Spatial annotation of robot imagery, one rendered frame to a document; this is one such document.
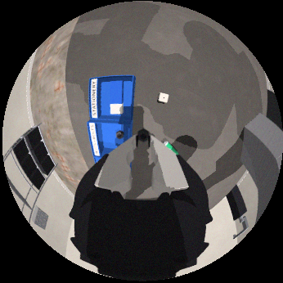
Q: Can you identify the white die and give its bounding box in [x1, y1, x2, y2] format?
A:
[158, 92, 168, 102]

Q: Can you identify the blue bin rack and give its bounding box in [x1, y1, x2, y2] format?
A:
[87, 75, 136, 163]

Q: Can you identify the green aa battery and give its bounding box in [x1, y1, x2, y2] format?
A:
[164, 141, 178, 155]

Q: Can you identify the blue and white eraser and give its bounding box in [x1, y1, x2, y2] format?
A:
[110, 81, 124, 114]

